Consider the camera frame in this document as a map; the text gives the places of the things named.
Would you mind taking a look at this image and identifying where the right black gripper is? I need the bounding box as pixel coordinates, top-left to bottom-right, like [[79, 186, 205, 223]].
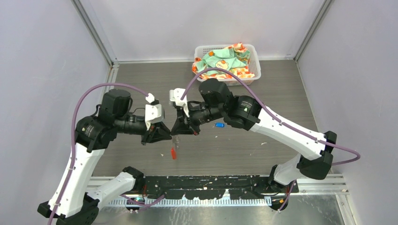
[[171, 99, 225, 135]]

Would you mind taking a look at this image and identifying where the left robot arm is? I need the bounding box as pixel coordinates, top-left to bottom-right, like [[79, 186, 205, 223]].
[[38, 89, 171, 225]]

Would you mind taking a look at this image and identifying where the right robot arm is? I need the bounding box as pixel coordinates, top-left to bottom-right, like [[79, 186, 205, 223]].
[[169, 78, 337, 192]]

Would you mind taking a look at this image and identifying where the key with blue tag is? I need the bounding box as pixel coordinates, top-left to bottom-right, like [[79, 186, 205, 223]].
[[214, 122, 225, 128]]

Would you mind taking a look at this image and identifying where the colourful patterned cloth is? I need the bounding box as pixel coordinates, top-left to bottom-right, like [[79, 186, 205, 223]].
[[191, 43, 255, 79]]

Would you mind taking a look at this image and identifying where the white plastic basket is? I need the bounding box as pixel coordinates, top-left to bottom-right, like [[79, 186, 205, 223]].
[[191, 43, 261, 85]]

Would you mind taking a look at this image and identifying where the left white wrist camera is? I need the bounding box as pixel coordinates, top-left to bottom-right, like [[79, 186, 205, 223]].
[[145, 93, 165, 130]]

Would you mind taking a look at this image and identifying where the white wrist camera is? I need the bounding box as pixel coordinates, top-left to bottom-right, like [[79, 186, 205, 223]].
[[169, 88, 190, 118], [145, 93, 165, 130]]

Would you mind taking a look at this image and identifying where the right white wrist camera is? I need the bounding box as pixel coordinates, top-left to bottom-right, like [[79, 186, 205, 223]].
[[169, 88, 190, 118]]

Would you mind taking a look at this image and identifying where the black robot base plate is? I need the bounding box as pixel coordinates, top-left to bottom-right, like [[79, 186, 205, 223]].
[[134, 175, 291, 200]]

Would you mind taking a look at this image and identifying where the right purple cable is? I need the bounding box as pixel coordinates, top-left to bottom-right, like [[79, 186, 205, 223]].
[[180, 67, 361, 212]]

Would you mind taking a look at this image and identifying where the purple cable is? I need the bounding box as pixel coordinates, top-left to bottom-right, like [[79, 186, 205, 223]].
[[46, 82, 167, 225], [180, 67, 361, 212]]

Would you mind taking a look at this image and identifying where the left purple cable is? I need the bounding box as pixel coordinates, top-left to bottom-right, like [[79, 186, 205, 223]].
[[46, 82, 167, 225]]

